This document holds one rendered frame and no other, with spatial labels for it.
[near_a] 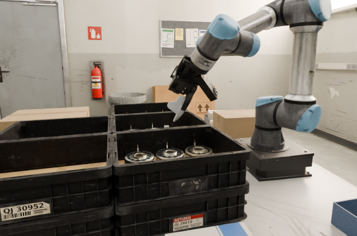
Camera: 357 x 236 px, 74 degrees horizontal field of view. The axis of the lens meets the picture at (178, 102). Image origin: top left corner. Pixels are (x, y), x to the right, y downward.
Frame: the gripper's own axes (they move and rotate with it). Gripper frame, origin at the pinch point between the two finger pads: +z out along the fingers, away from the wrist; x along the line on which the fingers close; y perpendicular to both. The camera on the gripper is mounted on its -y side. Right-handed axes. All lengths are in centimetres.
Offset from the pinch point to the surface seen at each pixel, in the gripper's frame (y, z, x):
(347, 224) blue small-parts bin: -50, -12, 32
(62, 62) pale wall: 105, 211, -237
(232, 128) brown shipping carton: -49, 28, -34
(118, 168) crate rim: 14.4, -0.1, 29.8
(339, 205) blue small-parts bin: -52, -12, 27
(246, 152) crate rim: -18.5, -11.1, 19.6
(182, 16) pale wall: -35, 92, -319
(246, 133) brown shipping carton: -59, 28, -34
